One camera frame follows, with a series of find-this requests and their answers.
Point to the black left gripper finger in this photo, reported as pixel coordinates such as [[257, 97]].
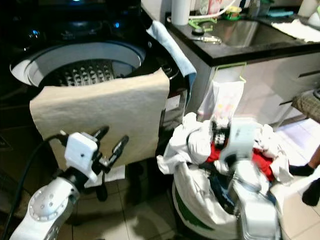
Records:
[[101, 133], [119, 147]]

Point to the black top-load washing machine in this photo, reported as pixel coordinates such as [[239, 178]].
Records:
[[20, 75]]

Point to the beige towel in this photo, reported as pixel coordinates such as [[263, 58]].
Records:
[[100, 115]]

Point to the white hanging plastic bag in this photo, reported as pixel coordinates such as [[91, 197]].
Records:
[[226, 97]]

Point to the red garment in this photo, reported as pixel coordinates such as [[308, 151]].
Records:
[[264, 162]]

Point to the dark blue garment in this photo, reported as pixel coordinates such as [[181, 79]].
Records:
[[221, 192]]

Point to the steel washer drum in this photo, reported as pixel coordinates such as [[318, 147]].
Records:
[[85, 75]]

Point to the white green laundry bag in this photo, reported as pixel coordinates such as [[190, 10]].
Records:
[[190, 195]]

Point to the white cabinet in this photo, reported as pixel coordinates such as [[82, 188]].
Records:
[[270, 85]]

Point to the black countertop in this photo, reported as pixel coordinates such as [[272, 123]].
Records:
[[220, 54]]

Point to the brown woven mat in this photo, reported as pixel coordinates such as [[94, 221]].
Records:
[[307, 106]]

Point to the light blue cloth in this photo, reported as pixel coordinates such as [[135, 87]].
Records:
[[175, 47]]

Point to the steel sink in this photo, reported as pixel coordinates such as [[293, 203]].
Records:
[[250, 32]]

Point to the person's black socked foot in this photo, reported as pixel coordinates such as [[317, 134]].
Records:
[[311, 192]]

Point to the green cup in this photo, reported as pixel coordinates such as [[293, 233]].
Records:
[[233, 13]]

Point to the white cylinder bottle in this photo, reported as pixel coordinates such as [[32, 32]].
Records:
[[181, 11]]

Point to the white counter cloth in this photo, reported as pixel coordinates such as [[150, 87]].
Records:
[[300, 31]]

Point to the teal flat item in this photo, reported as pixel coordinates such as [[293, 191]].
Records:
[[280, 13]]

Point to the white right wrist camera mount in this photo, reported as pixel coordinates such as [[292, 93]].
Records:
[[241, 136]]

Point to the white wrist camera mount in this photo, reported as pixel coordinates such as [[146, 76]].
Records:
[[241, 136], [81, 149]]

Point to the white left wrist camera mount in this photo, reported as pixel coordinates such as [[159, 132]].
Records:
[[81, 149]]

